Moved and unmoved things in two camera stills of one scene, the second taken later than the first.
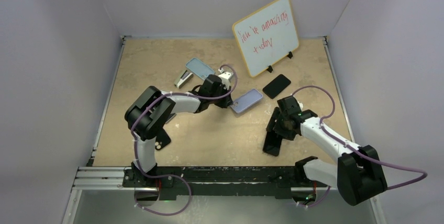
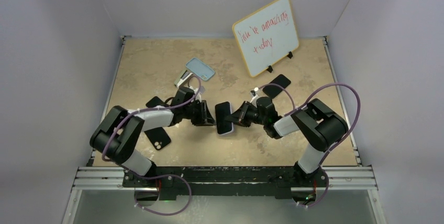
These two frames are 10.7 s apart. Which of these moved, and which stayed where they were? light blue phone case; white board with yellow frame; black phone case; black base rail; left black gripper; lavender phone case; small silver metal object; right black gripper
Moved: left black gripper; right black gripper; lavender phone case
Stayed: black phone case; small silver metal object; white board with yellow frame; light blue phone case; black base rail
